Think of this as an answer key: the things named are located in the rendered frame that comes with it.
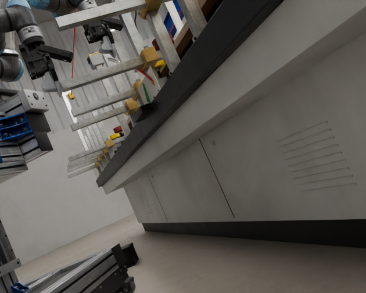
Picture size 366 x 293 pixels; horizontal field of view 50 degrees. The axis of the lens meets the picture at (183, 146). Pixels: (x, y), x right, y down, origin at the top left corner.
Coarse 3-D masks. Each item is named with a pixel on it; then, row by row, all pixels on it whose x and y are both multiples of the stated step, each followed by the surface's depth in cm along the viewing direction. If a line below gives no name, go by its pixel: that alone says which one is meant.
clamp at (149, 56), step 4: (148, 48) 143; (152, 48) 144; (144, 52) 142; (148, 52) 143; (152, 52) 143; (156, 52) 144; (144, 56) 142; (148, 56) 142; (152, 56) 143; (156, 56) 143; (144, 60) 144; (148, 60) 142; (152, 60) 143; (156, 60) 145; (144, 64) 145; (148, 64) 145; (152, 64) 147; (140, 68) 151; (144, 68) 148; (140, 72) 155
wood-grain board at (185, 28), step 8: (200, 0) 128; (208, 0) 125; (216, 0) 128; (200, 8) 130; (208, 8) 132; (184, 24) 145; (184, 32) 147; (176, 40) 156; (184, 40) 153; (176, 48) 159; (184, 48) 164; (160, 72) 184; (128, 120) 273; (120, 136) 317
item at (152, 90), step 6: (150, 66) 141; (150, 72) 143; (144, 78) 152; (150, 84) 148; (156, 84) 142; (138, 90) 164; (150, 90) 150; (156, 90) 144; (144, 96) 160; (150, 96) 153; (144, 102) 164
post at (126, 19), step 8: (112, 0) 153; (120, 0) 151; (120, 16) 152; (128, 16) 151; (128, 24) 150; (128, 32) 150; (136, 32) 151; (136, 40) 150; (136, 48) 150; (144, 72) 151
